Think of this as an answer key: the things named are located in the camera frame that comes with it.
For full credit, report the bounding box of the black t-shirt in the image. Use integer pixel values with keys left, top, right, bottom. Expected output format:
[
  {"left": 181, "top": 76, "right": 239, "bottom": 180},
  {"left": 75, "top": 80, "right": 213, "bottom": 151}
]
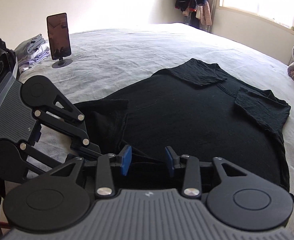
[{"left": 73, "top": 58, "right": 291, "bottom": 193}]

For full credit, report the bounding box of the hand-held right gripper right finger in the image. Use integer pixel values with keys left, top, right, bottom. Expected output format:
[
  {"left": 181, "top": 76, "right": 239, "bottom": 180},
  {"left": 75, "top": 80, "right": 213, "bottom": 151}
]
[{"left": 164, "top": 146, "right": 249, "bottom": 198}]

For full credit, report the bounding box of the pile of folded light clothes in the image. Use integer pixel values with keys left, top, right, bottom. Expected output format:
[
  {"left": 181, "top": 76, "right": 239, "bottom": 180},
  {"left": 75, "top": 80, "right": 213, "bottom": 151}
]
[{"left": 13, "top": 34, "right": 50, "bottom": 73}]

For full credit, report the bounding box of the pink hanging jacket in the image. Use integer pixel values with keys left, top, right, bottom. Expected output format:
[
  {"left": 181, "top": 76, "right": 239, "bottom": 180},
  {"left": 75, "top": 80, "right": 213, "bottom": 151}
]
[{"left": 183, "top": 2, "right": 212, "bottom": 27}]

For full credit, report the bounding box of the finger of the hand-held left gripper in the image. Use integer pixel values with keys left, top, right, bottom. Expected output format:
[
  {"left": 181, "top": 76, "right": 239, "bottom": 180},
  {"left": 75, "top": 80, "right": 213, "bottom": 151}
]
[
  {"left": 18, "top": 141, "right": 87, "bottom": 180},
  {"left": 33, "top": 94, "right": 103, "bottom": 157}
]

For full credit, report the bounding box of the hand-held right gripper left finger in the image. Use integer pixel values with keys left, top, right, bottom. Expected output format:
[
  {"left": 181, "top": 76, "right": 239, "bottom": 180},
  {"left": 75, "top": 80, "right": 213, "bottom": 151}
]
[{"left": 48, "top": 145, "right": 133, "bottom": 197}]

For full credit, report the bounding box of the black smartphone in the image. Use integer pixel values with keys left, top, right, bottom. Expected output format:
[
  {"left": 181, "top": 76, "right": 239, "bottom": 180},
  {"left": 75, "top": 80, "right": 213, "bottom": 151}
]
[{"left": 46, "top": 12, "right": 72, "bottom": 60}]

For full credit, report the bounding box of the black round phone stand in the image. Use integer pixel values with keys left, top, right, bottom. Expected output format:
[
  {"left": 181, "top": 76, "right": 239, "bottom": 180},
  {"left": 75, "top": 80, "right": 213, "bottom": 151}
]
[{"left": 51, "top": 56, "right": 75, "bottom": 68}]

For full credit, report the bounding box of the bed with grey sheet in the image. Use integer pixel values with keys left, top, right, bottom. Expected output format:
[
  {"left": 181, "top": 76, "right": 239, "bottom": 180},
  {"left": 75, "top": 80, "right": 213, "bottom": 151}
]
[{"left": 14, "top": 22, "right": 294, "bottom": 240}]

